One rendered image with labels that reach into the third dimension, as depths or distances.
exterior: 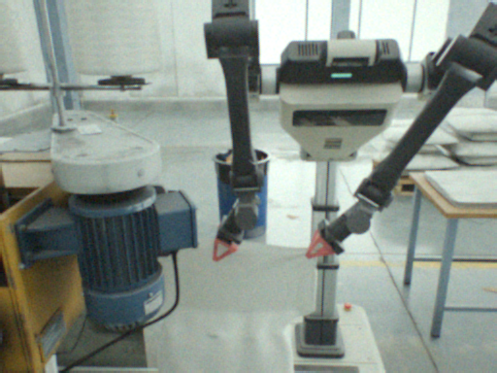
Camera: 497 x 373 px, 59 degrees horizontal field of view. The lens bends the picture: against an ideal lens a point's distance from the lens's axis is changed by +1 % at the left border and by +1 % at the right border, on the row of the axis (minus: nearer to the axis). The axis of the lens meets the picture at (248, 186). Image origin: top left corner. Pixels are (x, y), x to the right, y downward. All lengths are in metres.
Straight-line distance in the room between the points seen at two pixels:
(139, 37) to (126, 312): 0.49
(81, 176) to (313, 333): 1.47
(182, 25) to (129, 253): 8.52
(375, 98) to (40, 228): 1.03
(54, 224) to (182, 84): 8.55
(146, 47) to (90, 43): 0.09
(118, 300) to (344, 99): 0.92
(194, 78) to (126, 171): 8.53
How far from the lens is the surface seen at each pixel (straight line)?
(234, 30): 0.89
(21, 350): 0.89
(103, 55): 0.84
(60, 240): 0.83
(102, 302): 0.84
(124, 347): 1.87
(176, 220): 0.81
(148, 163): 0.74
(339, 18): 8.68
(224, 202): 3.45
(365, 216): 1.06
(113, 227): 0.77
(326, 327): 2.00
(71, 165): 0.73
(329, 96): 1.42
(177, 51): 9.25
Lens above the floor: 1.61
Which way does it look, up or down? 20 degrees down
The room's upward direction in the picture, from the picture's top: 1 degrees counter-clockwise
